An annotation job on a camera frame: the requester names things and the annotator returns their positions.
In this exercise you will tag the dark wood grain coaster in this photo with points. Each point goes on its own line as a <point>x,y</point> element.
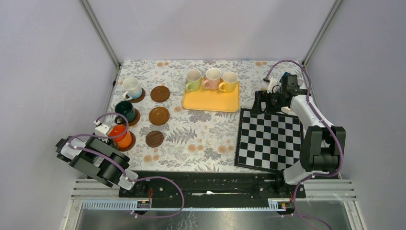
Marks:
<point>154,138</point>

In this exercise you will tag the brown coaster bottom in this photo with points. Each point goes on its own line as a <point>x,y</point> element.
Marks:
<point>131,144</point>

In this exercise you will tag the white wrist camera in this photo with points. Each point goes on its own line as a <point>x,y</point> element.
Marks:
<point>103,130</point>
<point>274,84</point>

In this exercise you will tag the pink mug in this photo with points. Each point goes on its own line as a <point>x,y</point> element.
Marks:
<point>212,81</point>

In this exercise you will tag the yellow plastic tray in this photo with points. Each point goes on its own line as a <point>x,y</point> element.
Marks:
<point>207,100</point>

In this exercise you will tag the orange mug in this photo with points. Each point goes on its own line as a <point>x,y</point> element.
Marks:
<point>121,136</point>

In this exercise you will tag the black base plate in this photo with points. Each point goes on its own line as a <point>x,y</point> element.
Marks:
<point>211,189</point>

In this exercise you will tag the light green mug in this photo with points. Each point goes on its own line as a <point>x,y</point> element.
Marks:
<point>193,81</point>

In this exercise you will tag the dark green mug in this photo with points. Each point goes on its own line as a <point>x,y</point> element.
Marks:
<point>126,109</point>

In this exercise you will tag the white toy brick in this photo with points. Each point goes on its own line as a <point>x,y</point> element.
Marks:
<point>288,111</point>

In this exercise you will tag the brown coaster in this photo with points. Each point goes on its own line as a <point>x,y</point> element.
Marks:
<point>137,119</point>
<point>160,94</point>
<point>159,116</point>
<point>131,144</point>
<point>136,100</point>

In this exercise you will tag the aluminium frame post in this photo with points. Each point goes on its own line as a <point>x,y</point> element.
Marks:
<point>323,29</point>
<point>88,10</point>

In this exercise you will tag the right aluminium frame post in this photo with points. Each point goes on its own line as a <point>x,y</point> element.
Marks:
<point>323,29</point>

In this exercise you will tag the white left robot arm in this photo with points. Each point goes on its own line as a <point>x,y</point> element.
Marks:
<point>98,160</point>

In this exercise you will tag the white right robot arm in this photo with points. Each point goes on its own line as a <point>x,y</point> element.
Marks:
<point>323,146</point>

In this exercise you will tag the yellow mug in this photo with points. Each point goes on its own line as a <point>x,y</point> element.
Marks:
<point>229,82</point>

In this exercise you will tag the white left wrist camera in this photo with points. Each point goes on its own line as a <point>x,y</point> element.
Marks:
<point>103,130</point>

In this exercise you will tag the black white chessboard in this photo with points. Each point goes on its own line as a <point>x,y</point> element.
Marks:
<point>268,142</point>

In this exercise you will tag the white and blue mug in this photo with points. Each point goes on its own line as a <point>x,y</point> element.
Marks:
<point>132,88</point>

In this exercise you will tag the floral tablecloth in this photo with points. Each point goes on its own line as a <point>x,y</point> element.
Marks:
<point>194,141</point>

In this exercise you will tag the left aluminium frame post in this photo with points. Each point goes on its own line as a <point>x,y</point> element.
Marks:
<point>88,10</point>

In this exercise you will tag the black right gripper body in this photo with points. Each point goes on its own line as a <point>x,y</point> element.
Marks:
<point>273,101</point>

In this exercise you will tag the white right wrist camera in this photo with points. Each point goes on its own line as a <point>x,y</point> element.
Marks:
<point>274,84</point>

